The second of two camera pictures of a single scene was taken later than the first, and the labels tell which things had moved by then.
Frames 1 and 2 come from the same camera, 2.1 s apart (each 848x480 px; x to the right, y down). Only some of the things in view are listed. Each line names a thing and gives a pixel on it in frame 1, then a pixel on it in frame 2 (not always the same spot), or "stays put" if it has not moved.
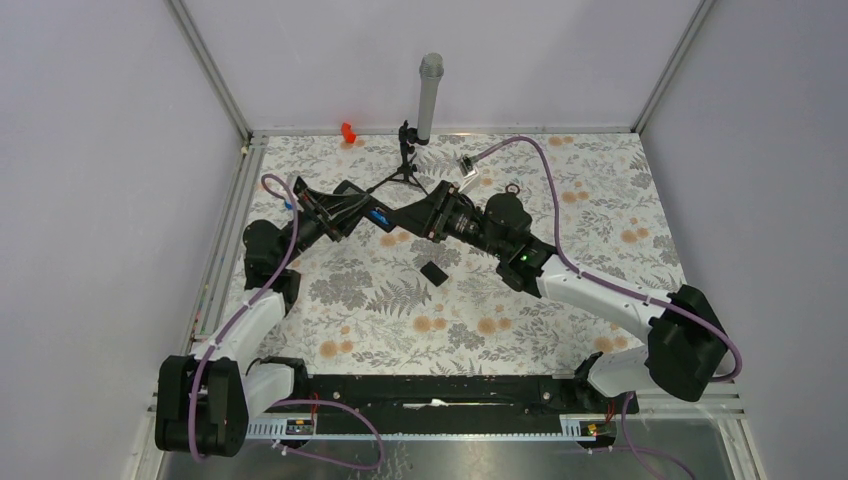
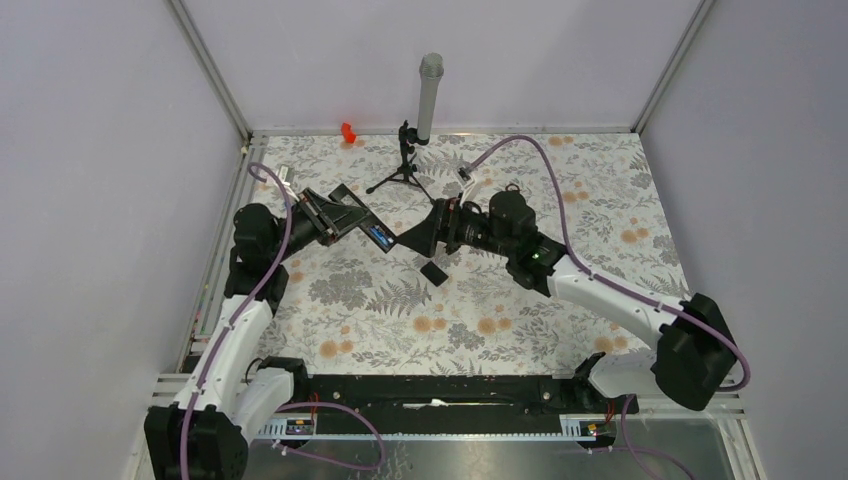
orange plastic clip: x=349 y=135 stays put
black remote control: x=380 y=214 → x=378 y=231
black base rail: x=454 y=403 stays put
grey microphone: x=431 y=70 stays put
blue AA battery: x=379 y=216 → x=379 y=235
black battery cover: x=433 y=273 stays put
